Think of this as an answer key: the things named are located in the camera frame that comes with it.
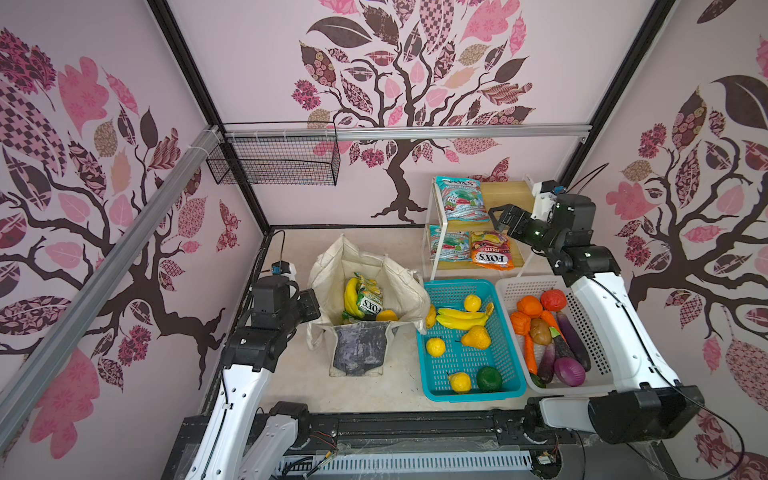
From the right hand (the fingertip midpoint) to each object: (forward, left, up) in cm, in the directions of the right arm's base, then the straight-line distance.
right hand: (504, 211), depth 72 cm
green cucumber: (-30, -10, -34) cm, 47 cm away
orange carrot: (-12, -20, -34) cm, 41 cm away
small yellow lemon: (-21, +16, -32) cm, 42 cm away
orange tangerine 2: (-15, -10, -30) cm, 35 cm away
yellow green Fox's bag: (-11, +35, -29) cm, 47 cm away
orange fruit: (-13, +30, -28) cm, 43 cm away
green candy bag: (-5, +36, -27) cm, 45 cm away
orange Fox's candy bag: (+4, -3, -19) cm, 20 cm away
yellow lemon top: (-8, +3, -32) cm, 33 cm away
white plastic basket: (-23, -19, -32) cm, 43 cm away
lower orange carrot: (-23, -11, -34) cm, 43 cm away
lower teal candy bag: (+6, +8, -19) cm, 21 cm away
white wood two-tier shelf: (+12, -2, -4) cm, 13 cm away
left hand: (-16, +48, -14) cm, 52 cm away
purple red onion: (-30, -17, -28) cm, 44 cm away
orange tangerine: (-9, -14, -31) cm, 35 cm away
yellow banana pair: (-12, +7, -34) cm, 37 cm away
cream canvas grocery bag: (-25, +37, -22) cm, 50 cm away
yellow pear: (-19, +4, -32) cm, 37 cm away
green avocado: (-30, +3, -32) cm, 44 cm away
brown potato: (-18, -15, -32) cm, 39 cm away
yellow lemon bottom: (-31, +10, -32) cm, 46 cm away
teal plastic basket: (-21, +6, -37) cm, 43 cm away
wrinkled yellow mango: (-12, +16, -32) cm, 38 cm away
